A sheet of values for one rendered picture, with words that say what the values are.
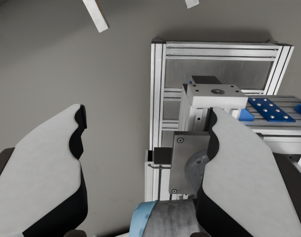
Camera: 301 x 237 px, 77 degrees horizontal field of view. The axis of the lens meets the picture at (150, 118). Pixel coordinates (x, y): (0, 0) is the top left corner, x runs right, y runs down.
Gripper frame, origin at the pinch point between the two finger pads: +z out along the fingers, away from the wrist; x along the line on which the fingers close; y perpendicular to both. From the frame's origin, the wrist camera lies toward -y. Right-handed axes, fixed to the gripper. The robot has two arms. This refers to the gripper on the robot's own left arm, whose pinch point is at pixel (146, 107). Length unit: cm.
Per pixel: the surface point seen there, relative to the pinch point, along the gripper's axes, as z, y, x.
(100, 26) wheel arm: 50, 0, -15
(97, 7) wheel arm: 50, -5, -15
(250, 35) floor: 132, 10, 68
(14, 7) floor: 132, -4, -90
